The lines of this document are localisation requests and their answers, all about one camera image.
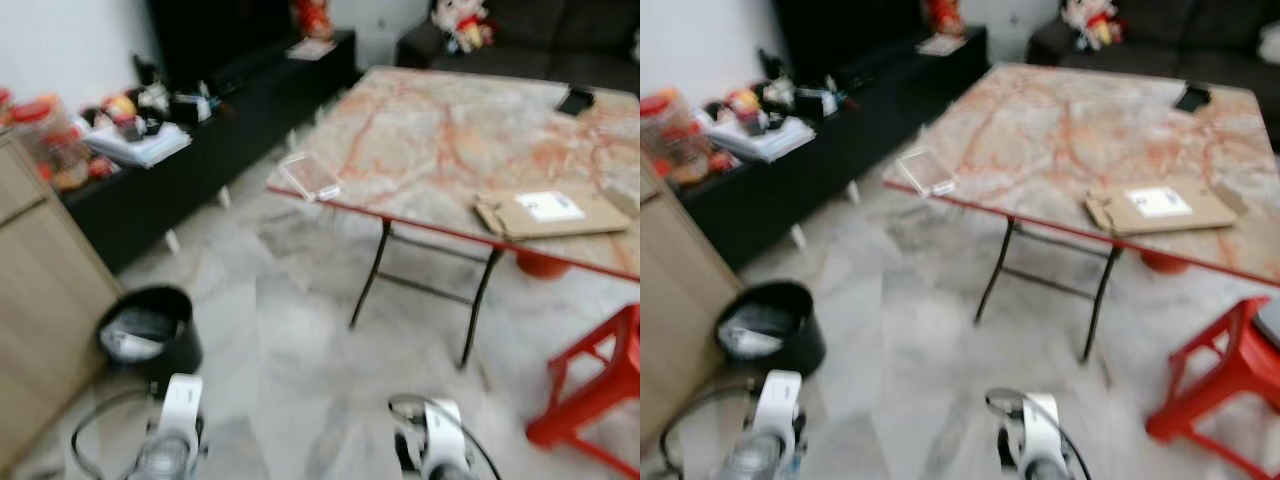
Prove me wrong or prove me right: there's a red figurine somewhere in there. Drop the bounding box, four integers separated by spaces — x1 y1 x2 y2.
920 0 967 39
290 0 337 41

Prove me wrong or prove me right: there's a white paper stack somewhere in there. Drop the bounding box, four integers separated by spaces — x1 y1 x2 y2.
84 124 193 169
700 114 817 164

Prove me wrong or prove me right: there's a marble pattern folding table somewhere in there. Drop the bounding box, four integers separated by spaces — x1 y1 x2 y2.
883 62 1280 367
265 66 641 372

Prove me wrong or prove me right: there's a red and white doll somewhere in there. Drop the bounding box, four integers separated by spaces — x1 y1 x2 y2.
431 0 497 54
1060 0 1124 51

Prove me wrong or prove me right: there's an orange round tub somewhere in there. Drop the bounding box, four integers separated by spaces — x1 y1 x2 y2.
1140 249 1197 276
514 250 574 280

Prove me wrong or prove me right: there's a long black low bench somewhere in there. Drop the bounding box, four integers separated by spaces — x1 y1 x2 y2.
60 30 362 273
680 25 992 271

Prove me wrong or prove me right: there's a clear plastic container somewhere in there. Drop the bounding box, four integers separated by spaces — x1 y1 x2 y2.
277 152 344 204
894 146 959 198

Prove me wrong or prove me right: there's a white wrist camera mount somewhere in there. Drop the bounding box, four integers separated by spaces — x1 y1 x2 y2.
418 398 473 473
1013 392 1068 468
154 373 207 448
751 369 804 443

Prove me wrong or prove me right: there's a light wooden cabinet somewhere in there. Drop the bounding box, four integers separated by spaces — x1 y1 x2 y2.
0 133 123 473
640 163 743 448

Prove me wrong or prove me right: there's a small colourful toy figure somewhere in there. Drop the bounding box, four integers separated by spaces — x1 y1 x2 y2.
100 93 147 137
725 88 772 132

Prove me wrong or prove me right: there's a black rubbish bin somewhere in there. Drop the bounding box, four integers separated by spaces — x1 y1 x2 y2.
713 279 828 380
95 284 205 387

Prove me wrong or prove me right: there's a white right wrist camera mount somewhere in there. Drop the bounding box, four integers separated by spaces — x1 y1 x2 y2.
418 398 473 473
1013 392 1068 468

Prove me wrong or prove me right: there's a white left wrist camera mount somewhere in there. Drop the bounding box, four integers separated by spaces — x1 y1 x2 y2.
154 373 207 448
751 369 804 443

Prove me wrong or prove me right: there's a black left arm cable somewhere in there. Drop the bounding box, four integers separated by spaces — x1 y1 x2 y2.
69 384 163 480
657 379 758 480

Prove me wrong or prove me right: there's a dark sofa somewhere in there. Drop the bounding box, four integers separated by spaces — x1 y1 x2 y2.
1025 0 1280 153
395 0 641 97

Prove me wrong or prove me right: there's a black television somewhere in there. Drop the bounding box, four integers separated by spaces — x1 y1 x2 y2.
145 0 303 93
770 0 933 89

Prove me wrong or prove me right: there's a red plastic stool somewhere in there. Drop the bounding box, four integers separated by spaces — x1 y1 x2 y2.
1144 296 1280 480
525 303 641 480

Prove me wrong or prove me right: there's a flat brown cardboard parcel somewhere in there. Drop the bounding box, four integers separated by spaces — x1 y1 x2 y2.
473 189 632 242
1085 185 1239 238

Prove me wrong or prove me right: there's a small black flat object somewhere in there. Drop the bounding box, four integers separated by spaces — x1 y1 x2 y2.
556 87 598 118
1173 82 1214 114

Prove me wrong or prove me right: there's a red lidded snack jar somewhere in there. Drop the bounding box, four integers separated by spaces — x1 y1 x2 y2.
8 94 93 192
640 87 715 188

